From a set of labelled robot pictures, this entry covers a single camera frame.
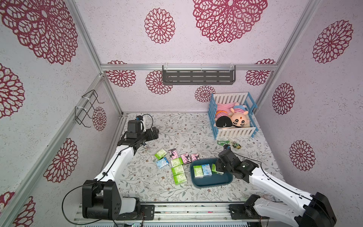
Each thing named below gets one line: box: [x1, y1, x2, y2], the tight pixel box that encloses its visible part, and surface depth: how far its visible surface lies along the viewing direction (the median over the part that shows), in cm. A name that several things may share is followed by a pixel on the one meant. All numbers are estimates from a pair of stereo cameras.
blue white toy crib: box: [207, 91, 260, 140], surface depth 105 cm
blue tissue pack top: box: [201, 163, 213, 177], surface depth 87 cm
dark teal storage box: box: [190, 157, 234, 187], surface depth 87 cm
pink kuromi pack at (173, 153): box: [168, 148, 179, 160], surface depth 95 cm
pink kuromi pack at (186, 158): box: [180, 153, 192, 165], surface depth 93 cm
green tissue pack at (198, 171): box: [193, 165, 204, 179], surface depth 87 cm
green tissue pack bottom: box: [172, 172, 188, 186], surface depth 85 cm
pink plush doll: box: [215, 102, 236, 119], surface depth 114 cm
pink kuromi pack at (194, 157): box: [190, 153, 200, 163], surface depth 94 cm
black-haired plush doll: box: [213, 110, 234, 130], surface depth 102 cm
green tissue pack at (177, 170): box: [171, 164, 185, 176], surface depth 88 cm
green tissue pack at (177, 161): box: [170, 157, 184, 167], surface depth 91 cm
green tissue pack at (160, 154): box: [154, 148, 167, 160], surface depth 96 cm
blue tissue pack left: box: [155, 157, 170, 170], surface depth 91 cm
